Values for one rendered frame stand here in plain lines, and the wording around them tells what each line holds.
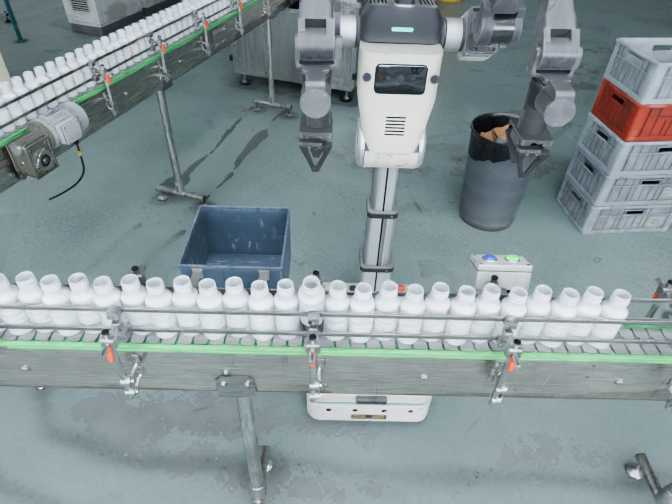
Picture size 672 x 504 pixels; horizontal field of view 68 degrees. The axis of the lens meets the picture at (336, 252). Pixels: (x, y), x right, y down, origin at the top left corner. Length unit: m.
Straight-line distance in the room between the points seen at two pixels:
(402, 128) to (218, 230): 0.75
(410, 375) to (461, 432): 1.05
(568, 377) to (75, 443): 1.89
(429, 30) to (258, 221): 0.83
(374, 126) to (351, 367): 0.71
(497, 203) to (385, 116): 1.80
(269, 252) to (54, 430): 1.22
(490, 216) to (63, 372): 2.55
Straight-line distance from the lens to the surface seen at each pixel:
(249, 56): 5.06
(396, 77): 1.47
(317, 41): 0.98
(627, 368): 1.45
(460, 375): 1.33
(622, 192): 3.52
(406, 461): 2.21
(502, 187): 3.14
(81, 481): 2.33
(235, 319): 1.19
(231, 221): 1.79
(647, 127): 3.31
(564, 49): 1.07
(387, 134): 1.55
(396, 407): 2.15
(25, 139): 2.31
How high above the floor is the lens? 1.95
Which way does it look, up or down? 41 degrees down
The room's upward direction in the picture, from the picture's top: 2 degrees clockwise
